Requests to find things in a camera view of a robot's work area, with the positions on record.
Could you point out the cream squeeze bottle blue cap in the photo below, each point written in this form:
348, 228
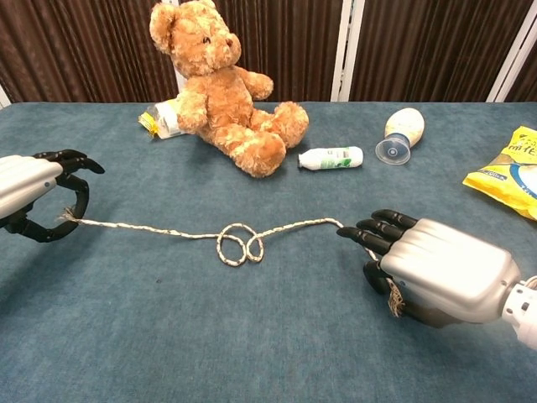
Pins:
405, 124

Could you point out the brown teddy bear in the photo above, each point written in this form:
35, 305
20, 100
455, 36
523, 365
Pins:
218, 109

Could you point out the yellow snack bag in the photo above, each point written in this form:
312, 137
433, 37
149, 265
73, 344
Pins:
512, 184

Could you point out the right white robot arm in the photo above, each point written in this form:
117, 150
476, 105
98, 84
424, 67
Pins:
524, 306

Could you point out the white and yellow snack packet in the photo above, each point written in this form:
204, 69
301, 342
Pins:
165, 121

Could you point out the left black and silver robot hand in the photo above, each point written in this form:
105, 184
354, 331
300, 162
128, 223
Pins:
25, 178

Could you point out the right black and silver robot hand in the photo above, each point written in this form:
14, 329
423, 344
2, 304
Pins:
449, 268

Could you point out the brown pleated partition panel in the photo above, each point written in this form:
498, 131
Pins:
84, 42
419, 42
293, 42
530, 71

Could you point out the blue felt table mat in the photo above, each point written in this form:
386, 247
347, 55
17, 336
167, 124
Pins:
168, 315

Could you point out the small white green bottle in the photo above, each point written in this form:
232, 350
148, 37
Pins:
331, 158

